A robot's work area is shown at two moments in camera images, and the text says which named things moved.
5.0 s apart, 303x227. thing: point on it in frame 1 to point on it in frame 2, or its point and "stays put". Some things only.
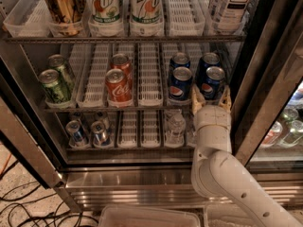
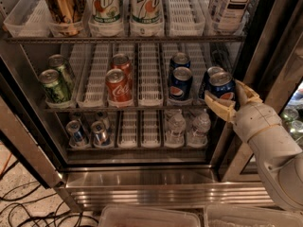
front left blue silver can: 77,137 stays put
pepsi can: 207,60 to 206,86
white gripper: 212,114 to 258,118
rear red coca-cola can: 121,61 stays put
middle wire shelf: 115,110 stays put
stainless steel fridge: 97,85 stays put
